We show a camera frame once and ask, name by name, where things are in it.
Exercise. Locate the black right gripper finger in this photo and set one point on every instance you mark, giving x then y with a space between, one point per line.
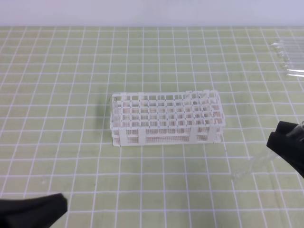
288 149
291 130

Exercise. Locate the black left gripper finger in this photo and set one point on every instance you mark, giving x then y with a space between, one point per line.
41 212

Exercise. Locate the clear glass test tube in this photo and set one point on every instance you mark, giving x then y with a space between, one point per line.
254 163

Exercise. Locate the clear test tube bottom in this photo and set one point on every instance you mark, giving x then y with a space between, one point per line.
295 72

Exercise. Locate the white plastic test tube rack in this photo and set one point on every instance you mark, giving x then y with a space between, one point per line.
191 117

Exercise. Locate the green grid tablecloth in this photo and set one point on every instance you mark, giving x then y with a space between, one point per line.
55 90

